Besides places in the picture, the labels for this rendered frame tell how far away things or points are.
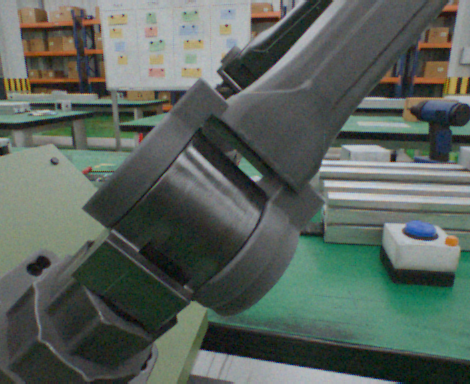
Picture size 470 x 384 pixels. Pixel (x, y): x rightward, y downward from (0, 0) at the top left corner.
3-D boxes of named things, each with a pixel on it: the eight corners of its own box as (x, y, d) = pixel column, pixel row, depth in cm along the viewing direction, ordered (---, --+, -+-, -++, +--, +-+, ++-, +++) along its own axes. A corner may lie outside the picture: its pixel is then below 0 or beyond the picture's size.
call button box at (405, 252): (392, 283, 50) (398, 242, 48) (376, 252, 59) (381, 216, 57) (453, 288, 49) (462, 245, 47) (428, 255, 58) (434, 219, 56)
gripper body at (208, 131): (240, 154, 70) (240, 115, 68) (232, 166, 61) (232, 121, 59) (207, 153, 71) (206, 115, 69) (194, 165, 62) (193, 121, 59)
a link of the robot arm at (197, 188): (54, 292, 19) (135, 347, 20) (181, 162, 15) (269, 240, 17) (114, 209, 27) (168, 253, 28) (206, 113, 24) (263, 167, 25)
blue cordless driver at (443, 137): (438, 191, 92) (453, 102, 85) (388, 172, 110) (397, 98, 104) (462, 188, 94) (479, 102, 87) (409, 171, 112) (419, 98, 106)
